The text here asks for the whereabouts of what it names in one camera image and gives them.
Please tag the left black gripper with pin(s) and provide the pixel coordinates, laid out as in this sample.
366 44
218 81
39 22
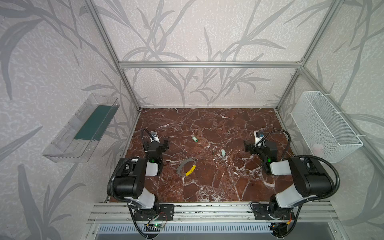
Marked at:
157 145

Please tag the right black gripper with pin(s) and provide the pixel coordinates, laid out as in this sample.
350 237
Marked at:
255 148

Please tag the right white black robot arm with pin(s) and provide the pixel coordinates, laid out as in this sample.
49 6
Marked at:
314 179

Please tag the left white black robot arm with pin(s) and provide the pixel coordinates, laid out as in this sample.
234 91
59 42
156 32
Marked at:
127 183

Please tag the pink object in basket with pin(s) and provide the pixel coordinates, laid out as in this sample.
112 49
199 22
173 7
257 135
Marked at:
317 149

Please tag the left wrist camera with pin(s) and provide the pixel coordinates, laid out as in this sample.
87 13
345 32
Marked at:
154 136

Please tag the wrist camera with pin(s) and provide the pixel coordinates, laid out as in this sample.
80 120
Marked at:
154 136
258 138

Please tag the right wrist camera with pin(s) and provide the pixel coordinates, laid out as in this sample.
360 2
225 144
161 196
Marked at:
258 138

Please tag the white wire mesh basket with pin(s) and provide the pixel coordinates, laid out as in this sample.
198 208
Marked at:
320 122

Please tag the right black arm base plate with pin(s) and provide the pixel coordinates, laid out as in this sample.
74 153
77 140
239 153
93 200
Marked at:
271 212

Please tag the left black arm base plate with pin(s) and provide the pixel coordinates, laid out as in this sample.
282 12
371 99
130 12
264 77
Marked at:
162 212

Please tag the clear plastic wall bin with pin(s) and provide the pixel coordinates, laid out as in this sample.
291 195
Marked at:
79 138

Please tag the aluminium front rail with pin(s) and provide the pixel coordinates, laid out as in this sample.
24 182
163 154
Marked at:
212 212

